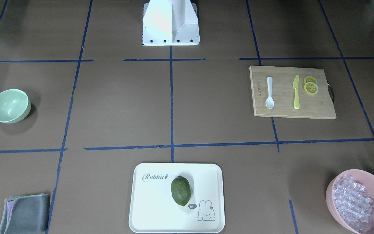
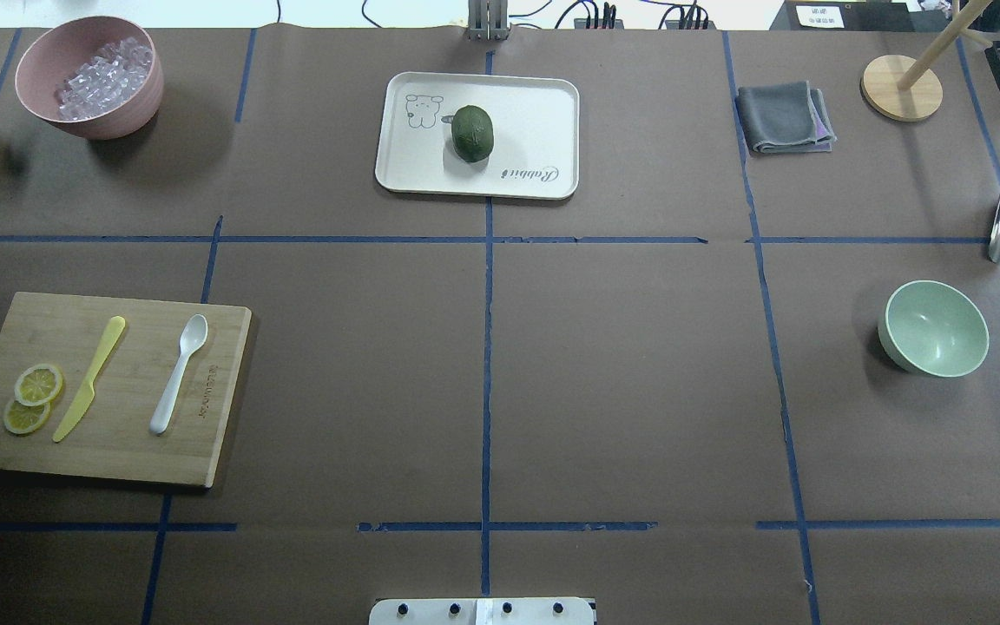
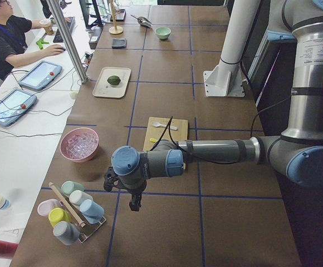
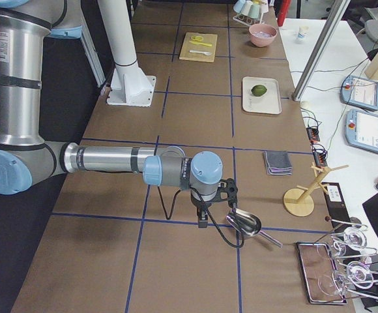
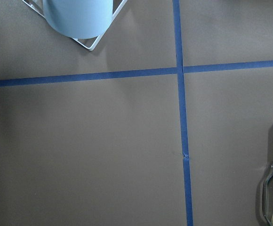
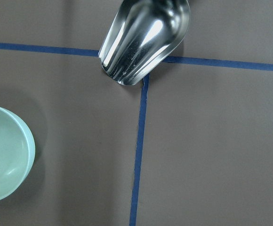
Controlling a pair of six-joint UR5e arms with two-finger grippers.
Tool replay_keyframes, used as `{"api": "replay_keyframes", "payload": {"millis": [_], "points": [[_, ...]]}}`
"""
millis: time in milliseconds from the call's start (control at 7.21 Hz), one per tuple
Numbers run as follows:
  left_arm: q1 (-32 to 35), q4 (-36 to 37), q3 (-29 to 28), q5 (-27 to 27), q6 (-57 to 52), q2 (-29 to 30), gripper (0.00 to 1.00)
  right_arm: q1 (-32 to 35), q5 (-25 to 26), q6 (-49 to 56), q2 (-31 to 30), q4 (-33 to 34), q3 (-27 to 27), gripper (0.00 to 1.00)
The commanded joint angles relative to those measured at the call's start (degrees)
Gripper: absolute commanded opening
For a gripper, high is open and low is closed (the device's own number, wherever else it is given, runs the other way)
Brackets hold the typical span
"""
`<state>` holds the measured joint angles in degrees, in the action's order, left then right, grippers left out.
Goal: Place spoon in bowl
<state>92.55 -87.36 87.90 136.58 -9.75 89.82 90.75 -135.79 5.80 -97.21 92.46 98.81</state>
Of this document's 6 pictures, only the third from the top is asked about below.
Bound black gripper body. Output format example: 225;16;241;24
104;167;143;205

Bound green bowl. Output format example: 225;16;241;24
155;27;171;41

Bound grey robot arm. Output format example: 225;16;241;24
104;1;323;211

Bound white plastic spoon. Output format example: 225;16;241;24
151;121;178;131

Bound pink bowl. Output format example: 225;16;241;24
60;127;99;162

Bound light blue cup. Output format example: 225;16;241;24
79;199;105;224

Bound wooden cup rack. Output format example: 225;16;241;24
49;182;106;243

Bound clear ice cubes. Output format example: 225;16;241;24
65;133;98;159

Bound mint green cup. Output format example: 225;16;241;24
61;180;85;197

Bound bamboo cutting board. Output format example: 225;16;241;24
143;117;189;152

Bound grey cup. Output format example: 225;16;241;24
53;221;80;245

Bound yellow cup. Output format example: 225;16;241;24
48;207;71;228

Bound pink cup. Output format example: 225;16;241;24
37;199;60;217

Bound beige tray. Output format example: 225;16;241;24
92;67;131;98

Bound green avocado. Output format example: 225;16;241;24
107;75;121;86

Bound white round knob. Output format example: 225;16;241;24
70;92;78;100

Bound folded grey cloth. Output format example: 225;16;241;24
111;38;127;49

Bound near teach pendant tablet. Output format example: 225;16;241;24
0;88;38;127

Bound teach pendant tablet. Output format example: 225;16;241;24
18;61;62;91
0;88;38;127

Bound far teach pendant tablet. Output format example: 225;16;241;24
18;61;62;91

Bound wooden paper towel stand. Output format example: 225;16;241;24
109;0;124;35

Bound black power adapter box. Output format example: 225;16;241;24
89;27;103;50

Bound metal scoop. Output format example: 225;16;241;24
131;14;153;28

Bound black keyboard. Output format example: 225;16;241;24
52;16;76;43

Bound black monitor stand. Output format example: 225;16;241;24
79;0;104;31

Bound green plastic tool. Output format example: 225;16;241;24
36;38;49;50

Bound iced coffee cup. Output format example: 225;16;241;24
39;18;54;36

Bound seated person black shirt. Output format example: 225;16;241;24
0;1;62;81

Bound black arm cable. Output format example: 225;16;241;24
151;93;290;165

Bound aluminium frame post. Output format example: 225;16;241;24
47;0;88;84

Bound white pole mount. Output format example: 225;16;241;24
203;0;261;97

